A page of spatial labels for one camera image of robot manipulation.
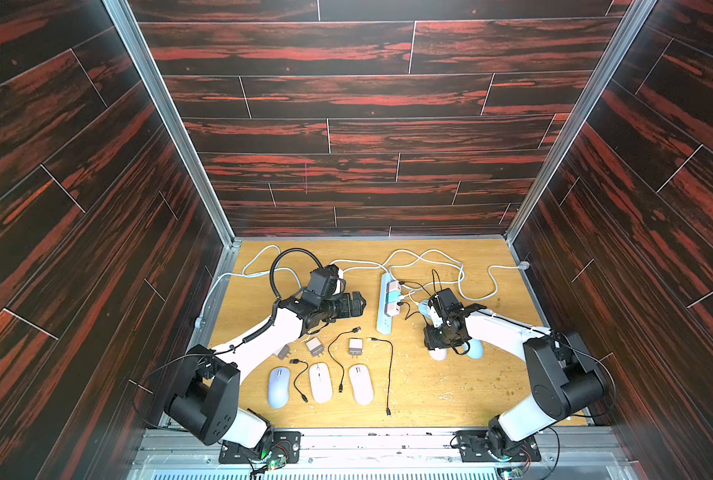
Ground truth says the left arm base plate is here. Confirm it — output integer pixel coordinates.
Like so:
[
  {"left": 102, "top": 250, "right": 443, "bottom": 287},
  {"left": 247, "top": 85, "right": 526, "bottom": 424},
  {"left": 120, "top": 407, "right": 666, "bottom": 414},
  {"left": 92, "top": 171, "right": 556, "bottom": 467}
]
[{"left": 218, "top": 430, "right": 302, "bottom": 470}]

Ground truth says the black usb cable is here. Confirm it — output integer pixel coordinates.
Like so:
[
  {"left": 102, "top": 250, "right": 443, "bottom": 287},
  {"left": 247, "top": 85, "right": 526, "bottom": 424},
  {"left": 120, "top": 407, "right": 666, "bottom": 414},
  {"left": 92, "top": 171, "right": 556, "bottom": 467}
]
[
  {"left": 327, "top": 326, "right": 362, "bottom": 394},
  {"left": 288, "top": 358, "right": 310, "bottom": 403}
]

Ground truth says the light blue mouse upper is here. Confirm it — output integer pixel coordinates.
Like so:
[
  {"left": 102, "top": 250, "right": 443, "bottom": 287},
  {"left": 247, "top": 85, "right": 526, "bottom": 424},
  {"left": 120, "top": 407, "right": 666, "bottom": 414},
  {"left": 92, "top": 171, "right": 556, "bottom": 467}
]
[{"left": 417, "top": 301, "right": 430, "bottom": 318}]

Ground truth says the black cable of pink mouse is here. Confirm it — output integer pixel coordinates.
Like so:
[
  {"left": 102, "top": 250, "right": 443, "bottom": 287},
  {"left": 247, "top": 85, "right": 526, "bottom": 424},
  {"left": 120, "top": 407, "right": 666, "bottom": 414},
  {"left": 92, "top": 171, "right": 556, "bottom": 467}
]
[{"left": 366, "top": 336, "right": 394, "bottom": 417}]

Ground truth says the white power cable right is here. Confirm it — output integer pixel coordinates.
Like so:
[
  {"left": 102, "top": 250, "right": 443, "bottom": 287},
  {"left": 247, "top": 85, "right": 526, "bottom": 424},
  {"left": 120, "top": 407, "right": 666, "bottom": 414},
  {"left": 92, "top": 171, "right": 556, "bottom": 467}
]
[{"left": 331, "top": 248, "right": 531, "bottom": 301}]

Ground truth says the pink mouse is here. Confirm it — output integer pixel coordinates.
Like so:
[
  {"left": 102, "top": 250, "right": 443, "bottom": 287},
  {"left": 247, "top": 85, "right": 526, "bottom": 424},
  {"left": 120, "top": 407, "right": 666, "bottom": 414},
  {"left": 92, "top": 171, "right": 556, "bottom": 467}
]
[
  {"left": 428, "top": 348, "right": 448, "bottom": 361},
  {"left": 308, "top": 362, "right": 334, "bottom": 404},
  {"left": 348, "top": 364, "right": 374, "bottom": 406}
]

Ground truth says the pink charger adapter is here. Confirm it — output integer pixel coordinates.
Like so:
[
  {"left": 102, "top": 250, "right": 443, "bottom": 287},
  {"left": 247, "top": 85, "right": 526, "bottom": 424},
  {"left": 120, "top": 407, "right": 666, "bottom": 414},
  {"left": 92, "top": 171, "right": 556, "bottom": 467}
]
[
  {"left": 304, "top": 337, "right": 324, "bottom": 357},
  {"left": 274, "top": 345, "right": 290, "bottom": 360}
]

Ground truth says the light blue mouse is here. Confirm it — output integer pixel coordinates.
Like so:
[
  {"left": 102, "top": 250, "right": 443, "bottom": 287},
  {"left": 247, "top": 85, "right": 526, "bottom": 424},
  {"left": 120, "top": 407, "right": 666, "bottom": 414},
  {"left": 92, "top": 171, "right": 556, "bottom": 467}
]
[
  {"left": 417, "top": 301, "right": 430, "bottom": 318},
  {"left": 466, "top": 339, "right": 484, "bottom": 359}
]

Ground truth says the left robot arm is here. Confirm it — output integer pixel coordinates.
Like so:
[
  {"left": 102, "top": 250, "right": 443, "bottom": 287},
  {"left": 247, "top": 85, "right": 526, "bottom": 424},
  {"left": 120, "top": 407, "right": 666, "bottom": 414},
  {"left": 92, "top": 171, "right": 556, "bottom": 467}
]
[{"left": 164, "top": 292, "right": 366, "bottom": 452}]

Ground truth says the light blue mouse right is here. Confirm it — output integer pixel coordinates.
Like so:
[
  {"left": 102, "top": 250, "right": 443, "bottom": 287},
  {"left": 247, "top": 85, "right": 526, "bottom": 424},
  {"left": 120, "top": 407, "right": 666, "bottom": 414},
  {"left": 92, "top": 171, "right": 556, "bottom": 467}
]
[{"left": 466, "top": 339, "right": 484, "bottom": 359}]

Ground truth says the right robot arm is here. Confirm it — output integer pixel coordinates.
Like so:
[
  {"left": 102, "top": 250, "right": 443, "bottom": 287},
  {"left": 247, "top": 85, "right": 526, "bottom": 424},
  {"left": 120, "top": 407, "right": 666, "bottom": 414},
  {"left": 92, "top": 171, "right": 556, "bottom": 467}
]
[{"left": 423, "top": 289, "right": 609, "bottom": 457}]

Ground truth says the white mouse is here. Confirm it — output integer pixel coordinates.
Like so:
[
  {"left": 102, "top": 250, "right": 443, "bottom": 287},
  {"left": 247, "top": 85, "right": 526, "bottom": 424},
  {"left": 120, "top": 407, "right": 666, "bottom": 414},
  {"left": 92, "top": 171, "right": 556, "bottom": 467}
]
[{"left": 268, "top": 367, "right": 290, "bottom": 409}]

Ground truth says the white power strip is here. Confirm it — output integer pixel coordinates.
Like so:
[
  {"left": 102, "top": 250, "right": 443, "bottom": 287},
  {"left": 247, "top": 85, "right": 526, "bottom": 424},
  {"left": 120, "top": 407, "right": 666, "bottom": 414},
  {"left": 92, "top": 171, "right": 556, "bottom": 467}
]
[{"left": 376, "top": 273, "right": 396, "bottom": 335}]

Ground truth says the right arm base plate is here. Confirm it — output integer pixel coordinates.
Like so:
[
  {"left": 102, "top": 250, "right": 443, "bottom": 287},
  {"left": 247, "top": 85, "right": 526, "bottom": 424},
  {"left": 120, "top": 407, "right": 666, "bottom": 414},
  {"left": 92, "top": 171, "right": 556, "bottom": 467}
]
[{"left": 449, "top": 429, "right": 541, "bottom": 463}]

